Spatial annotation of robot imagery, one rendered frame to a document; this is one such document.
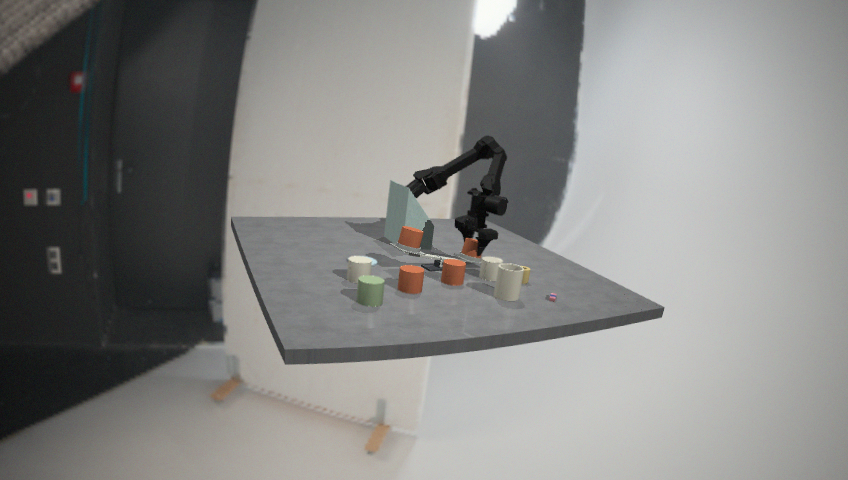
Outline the brown cup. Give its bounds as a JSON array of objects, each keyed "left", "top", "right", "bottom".
[
  {"left": 462, "top": 238, "right": 481, "bottom": 258},
  {"left": 398, "top": 226, "right": 424, "bottom": 248},
  {"left": 398, "top": 265, "right": 424, "bottom": 294},
  {"left": 441, "top": 259, "right": 466, "bottom": 286}
]

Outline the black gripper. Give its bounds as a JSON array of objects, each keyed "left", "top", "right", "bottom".
[{"left": 458, "top": 208, "right": 498, "bottom": 256}]

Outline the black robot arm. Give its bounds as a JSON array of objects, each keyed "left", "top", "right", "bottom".
[{"left": 406, "top": 136, "right": 508, "bottom": 231}]

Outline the green cylinder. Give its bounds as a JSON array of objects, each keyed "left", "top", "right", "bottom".
[{"left": 357, "top": 275, "right": 384, "bottom": 307}]

